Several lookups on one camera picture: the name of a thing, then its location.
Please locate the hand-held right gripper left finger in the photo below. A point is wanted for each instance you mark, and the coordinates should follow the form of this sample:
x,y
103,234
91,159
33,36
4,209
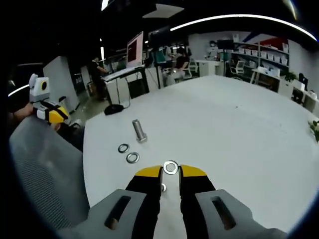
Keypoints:
x,y
139,199

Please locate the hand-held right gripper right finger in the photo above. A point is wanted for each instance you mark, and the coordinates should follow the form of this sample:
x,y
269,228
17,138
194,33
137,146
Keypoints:
x,y
199,196

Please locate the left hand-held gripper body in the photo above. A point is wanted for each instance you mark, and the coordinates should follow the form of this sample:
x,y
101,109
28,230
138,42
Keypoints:
x,y
37,87

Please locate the small metal washer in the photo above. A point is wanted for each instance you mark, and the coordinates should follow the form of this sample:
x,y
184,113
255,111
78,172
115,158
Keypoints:
x,y
166,167
164,188

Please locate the large metal washer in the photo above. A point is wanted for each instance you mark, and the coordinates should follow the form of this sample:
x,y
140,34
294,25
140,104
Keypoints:
x,y
119,148
128,158

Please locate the large threaded stud bolt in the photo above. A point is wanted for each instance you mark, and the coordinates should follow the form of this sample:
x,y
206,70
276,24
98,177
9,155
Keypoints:
x,y
139,130

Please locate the person's left hand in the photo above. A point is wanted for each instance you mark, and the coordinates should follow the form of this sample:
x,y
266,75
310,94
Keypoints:
x,y
22,111

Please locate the grey mesh chair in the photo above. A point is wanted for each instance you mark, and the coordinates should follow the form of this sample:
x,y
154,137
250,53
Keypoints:
x,y
42,174

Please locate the black computer mouse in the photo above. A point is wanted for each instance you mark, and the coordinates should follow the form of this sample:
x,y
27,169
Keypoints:
x,y
113,109

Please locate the standing desk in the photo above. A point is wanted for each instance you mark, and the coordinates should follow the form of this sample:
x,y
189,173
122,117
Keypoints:
x,y
124,72

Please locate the large computer monitor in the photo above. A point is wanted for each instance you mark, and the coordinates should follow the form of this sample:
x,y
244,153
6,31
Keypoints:
x,y
135,49

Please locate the dark hanging screen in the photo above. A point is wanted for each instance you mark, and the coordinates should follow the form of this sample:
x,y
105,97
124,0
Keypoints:
x,y
159,36

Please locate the green potted plant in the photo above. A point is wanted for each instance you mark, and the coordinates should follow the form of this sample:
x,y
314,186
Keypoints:
x,y
314,130

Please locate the white office chair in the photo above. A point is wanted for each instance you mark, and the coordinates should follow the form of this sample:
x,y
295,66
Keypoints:
x,y
238,67

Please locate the white office desks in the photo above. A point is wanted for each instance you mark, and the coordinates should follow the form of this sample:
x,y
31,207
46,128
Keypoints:
x,y
274,74

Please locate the square ceiling light panel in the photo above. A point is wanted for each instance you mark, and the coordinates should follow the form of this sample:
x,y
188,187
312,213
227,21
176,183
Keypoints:
x,y
162,10

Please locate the small green plant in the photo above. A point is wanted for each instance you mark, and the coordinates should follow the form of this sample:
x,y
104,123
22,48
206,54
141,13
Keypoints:
x,y
290,76

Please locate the storage shelving with white bins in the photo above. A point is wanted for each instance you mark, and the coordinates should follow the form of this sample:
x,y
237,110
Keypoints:
x,y
264,56

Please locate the curved ceiling light strip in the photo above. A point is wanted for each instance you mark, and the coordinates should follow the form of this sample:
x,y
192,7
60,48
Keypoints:
x,y
236,18

